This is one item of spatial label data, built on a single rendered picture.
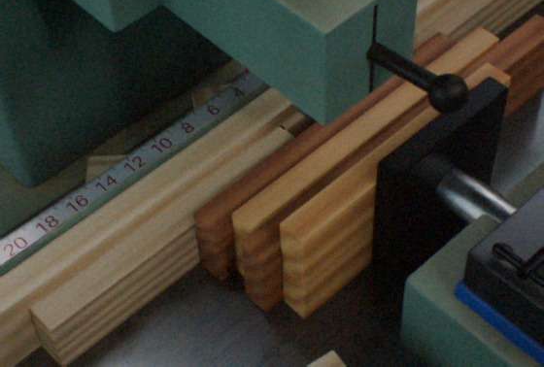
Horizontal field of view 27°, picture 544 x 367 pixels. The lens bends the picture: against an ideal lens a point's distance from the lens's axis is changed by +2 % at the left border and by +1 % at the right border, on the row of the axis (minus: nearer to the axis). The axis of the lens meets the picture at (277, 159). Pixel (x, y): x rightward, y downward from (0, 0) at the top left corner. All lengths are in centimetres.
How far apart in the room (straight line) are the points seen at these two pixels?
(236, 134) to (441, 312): 17
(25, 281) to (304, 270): 15
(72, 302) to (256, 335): 10
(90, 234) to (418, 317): 18
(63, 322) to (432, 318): 19
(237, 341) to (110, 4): 20
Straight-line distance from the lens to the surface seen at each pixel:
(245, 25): 59
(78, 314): 60
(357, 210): 59
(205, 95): 83
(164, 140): 64
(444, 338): 59
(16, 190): 84
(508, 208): 61
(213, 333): 63
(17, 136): 79
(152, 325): 64
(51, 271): 61
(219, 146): 64
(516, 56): 70
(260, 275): 60
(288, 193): 61
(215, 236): 61
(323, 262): 60
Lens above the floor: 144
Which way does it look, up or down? 50 degrees down
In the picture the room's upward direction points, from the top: 3 degrees counter-clockwise
